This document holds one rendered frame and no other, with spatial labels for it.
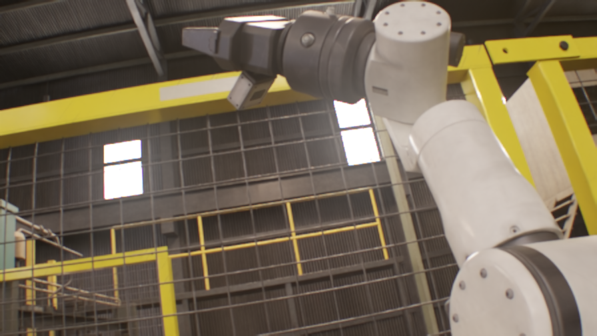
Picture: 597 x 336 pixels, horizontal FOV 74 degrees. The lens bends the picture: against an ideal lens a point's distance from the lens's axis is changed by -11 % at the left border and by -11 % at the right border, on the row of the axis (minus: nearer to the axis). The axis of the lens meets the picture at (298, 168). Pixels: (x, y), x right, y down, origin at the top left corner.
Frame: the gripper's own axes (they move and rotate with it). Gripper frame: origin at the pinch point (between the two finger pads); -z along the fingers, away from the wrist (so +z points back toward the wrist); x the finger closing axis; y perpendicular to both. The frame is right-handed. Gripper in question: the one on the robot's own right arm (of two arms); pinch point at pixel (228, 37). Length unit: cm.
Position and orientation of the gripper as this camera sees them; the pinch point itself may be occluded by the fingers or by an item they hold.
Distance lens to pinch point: 54.2
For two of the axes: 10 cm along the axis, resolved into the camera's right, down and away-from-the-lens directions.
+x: 5.3, -3.0, 7.9
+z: 8.4, 2.9, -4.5
